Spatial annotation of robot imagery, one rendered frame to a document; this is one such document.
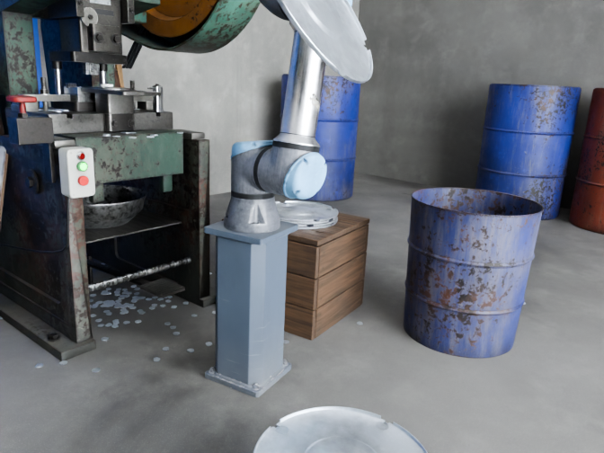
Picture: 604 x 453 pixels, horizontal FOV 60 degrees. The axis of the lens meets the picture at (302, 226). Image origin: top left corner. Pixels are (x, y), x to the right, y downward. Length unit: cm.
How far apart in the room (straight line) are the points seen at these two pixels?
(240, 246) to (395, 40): 378
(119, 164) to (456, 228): 106
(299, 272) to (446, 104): 318
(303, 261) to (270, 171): 51
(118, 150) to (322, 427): 111
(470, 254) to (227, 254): 74
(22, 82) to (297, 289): 116
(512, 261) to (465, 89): 303
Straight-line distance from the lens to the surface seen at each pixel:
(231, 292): 142
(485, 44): 459
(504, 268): 171
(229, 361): 151
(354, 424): 100
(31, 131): 160
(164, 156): 185
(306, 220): 176
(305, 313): 175
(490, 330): 179
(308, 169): 123
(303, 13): 84
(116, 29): 189
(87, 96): 191
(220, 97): 387
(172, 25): 215
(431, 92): 474
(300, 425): 99
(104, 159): 173
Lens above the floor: 83
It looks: 15 degrees down
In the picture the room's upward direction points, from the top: 3 degrees clockwise
